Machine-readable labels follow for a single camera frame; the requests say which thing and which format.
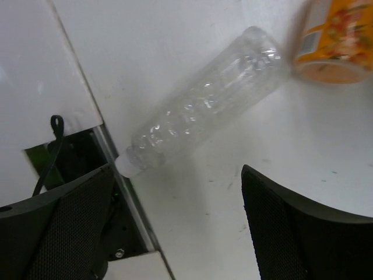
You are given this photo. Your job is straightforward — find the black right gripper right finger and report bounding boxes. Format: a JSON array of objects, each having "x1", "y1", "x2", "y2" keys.
[{"x1": 241, "y1": 165, "x2": 372, "y2": 279}]

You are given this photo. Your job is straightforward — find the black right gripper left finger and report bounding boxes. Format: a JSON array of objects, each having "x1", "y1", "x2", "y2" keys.
[{"x1": 1, "y1": 165, "x2": 115, "y2": 279}]

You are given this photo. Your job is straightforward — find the clear crushed plastic bottle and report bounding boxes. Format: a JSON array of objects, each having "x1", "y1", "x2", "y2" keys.
[{"x1": 115, "y1": 26, "x2": 289, "y2": 178}]

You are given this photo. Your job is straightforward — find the orange juice bottle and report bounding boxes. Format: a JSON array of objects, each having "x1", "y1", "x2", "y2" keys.
[{"x1": 294, "y1": 0, "x2": 372, "y2": 84}]

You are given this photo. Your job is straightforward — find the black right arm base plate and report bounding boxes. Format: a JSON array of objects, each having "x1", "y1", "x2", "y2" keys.
[{"x1": 42, "y1": 125, "x2": 157, "y2": 261}]

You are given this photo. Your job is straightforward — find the black thin base cable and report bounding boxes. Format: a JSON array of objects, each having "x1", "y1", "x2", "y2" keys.
[{"x1": 31, "y1": 114, "x2": 66, "y2": 197}]

